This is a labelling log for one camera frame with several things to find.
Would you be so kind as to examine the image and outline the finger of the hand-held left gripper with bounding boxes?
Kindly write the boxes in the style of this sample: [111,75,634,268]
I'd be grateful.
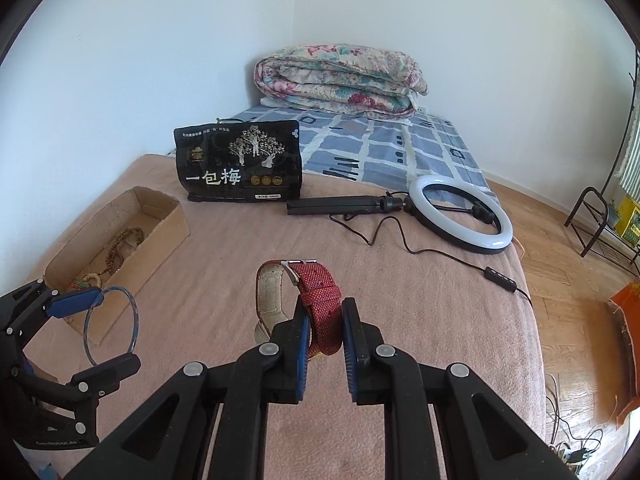
[10,352,142,403]
[0,278,104,356]

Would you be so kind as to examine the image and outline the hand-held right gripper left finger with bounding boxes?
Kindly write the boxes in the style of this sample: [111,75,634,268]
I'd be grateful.
[65,299,313,480]

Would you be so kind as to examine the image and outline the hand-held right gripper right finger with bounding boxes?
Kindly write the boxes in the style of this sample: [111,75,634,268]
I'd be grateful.
[341,297,578,480]

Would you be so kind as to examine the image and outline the blue bangle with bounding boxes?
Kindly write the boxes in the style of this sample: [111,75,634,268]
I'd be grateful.
[84,286,137,367]

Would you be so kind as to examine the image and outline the red strap wristwatch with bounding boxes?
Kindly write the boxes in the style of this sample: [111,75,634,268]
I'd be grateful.
[254,258,346,358]

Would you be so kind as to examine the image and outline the brown wooden bead necklace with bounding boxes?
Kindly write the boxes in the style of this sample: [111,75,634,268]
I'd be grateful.
[102,227,146,276]

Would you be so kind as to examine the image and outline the cardboard box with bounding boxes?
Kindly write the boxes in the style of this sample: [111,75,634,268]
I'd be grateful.
[42,186,191,346]

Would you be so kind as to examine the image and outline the pink blanket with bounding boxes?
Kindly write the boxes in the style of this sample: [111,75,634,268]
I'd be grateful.
[10,152,543,480]

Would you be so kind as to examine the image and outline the black snack bag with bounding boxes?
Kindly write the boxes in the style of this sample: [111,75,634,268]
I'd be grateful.
[173,119,303,204]

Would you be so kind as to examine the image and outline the blue plaid bed sheet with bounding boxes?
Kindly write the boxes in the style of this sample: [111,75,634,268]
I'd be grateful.
[235,105,498,196]

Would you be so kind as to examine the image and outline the white power strip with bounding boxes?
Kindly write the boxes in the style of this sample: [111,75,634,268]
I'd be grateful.
[550,440,601,466]

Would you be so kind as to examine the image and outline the folded floral quilt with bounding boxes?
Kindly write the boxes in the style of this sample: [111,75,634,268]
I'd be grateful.
[253,43,430,120]

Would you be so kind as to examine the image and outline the orange patterned cloth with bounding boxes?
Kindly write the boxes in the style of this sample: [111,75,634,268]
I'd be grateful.
[609,275,640,431]

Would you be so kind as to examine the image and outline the black metal clothes rack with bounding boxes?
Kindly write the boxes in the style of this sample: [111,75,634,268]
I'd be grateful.
[565,45,640,276]

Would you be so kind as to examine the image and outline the yellow box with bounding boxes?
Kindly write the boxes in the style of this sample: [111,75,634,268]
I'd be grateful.
[614,196,640,241]

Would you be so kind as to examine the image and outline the striped towel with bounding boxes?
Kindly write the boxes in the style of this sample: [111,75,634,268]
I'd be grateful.
[617,110,640,196]

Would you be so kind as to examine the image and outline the black cable with controller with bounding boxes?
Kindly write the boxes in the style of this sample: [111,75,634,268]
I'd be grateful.
[327,205,531,306]

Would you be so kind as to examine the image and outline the floor cables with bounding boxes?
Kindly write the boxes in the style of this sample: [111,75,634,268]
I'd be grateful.
[542,372,621,480]

